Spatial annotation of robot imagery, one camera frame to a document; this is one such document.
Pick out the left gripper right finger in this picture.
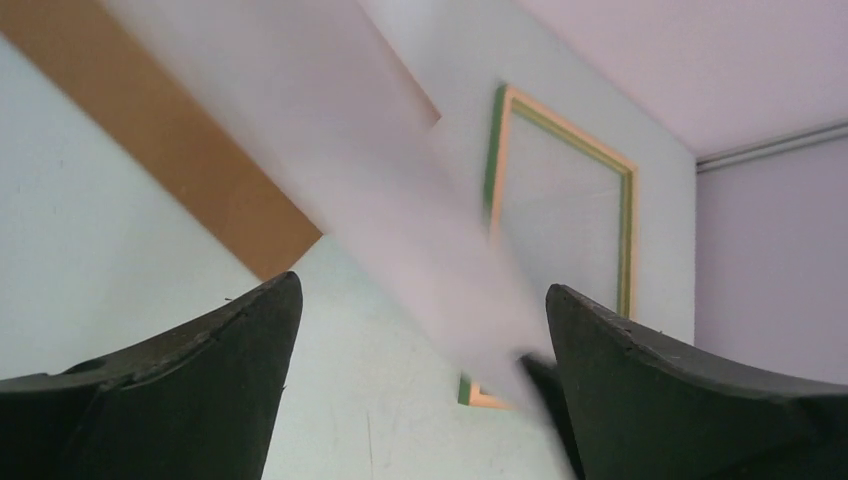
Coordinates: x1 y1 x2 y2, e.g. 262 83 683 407
520 284 847 479

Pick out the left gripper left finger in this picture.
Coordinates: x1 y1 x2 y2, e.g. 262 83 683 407
1 272 303 479

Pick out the blue sea photo print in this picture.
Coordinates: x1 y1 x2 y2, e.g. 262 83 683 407
105 1 554 423

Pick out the wooden picture frame green edge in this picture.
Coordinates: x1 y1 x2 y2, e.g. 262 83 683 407
483 84 639 317

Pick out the brown cardboard backing board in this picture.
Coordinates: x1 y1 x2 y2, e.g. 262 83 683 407
1 1 321 280

